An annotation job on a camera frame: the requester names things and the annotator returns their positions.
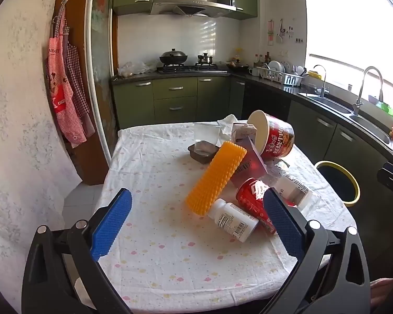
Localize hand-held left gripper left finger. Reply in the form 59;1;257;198
21;188;133;314

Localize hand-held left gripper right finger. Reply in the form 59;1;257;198
262;187;371;314

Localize white pill bottle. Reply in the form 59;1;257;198
207;198;260;243
275;174;321;213

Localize black bin with yellow rim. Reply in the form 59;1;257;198
315;160;361;206

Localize red drink can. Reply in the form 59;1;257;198
236;177;297;234

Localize dark red snack packet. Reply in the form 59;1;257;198
230;137;271;188

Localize orange spiky foam roller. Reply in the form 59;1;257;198
185;141;248;216

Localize red instant noodle bowl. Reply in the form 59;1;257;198
247;109;296;159

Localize white and red milk carton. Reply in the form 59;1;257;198
231;122;257;147

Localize white floral tablecloth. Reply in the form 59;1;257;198
95;120;358;305

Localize green and white container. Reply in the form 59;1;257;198
376;101;393;119

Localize large chrome faucet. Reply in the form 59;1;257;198
353;66;384;116

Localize steel sink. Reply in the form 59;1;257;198
298;92;392;145

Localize brown plastic tray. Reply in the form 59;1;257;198
188;141;221;164

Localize person's pink garment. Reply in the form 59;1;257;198
370;277;393;310

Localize crumpled white plastic bag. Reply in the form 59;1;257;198
216;114;240;136

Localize clear plastic cup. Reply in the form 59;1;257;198
193;122;222;154

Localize small chrome faucet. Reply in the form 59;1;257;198
312;65;330;98

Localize red checked apron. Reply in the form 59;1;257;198
47;5;87;148

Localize dark checked apron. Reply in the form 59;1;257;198
66;42;96;138

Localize green base cabinet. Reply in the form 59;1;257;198
112;75;231;130

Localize white dish rack with dishes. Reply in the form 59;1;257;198
256;60;305;86

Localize clear plastic bag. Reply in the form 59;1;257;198
118;60;156;77

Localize black frying pan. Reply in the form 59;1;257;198
227;59;250;71

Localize condiment bottles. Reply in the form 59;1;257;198
254;52;272;68

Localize sliding glass door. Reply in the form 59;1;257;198
86;0;119;144

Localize black gas stove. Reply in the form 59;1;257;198
156;64;228;73

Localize black wok with lid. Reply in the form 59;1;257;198
159;48;188;66

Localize steel range hood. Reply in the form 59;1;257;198
150;0;237;18

